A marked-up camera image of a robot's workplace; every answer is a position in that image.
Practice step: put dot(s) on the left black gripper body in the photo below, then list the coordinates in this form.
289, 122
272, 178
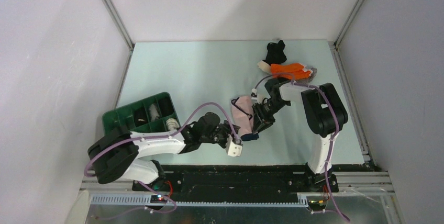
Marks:
222, 132

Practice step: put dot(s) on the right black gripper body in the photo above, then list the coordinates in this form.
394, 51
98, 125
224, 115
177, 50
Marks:
266, 111

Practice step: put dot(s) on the light pink underwear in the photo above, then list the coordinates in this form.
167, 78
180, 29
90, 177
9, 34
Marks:
242, 113

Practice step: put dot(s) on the white pink-trimmed underwear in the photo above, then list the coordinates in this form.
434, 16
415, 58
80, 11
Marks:
172, 124

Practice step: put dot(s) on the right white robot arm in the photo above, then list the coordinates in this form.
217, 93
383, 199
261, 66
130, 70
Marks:
324, 112

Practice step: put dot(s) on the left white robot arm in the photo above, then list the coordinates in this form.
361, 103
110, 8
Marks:
120, 153

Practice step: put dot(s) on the cream underwear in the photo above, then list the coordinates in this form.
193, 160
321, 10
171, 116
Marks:
265, 67

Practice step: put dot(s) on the orange underwear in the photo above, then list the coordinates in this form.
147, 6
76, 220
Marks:
295, 71

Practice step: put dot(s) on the grey mesh underwear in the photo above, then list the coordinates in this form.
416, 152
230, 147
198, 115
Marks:
311, 77

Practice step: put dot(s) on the rolled white underwear in tray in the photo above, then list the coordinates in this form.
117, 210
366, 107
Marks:
154, 113

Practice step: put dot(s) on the green divided storage tray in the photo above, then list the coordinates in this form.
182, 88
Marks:
147, 115

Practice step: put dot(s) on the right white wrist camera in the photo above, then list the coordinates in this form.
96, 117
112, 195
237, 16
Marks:
254, 96

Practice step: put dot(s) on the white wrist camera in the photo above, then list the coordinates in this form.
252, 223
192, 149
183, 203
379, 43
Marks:
233, 149
254, 96

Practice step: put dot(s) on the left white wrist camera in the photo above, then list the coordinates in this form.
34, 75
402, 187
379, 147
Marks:
233, 149

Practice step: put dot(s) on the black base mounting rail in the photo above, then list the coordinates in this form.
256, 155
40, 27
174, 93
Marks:
240, 184

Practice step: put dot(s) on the right aluminium frame post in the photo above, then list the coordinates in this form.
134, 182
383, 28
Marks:
347, 24

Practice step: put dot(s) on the aluminium frame post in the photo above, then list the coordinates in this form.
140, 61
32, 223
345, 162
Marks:
347, 24
118, 22

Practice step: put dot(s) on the left aluminium frame post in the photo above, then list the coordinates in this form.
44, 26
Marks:
118, 22

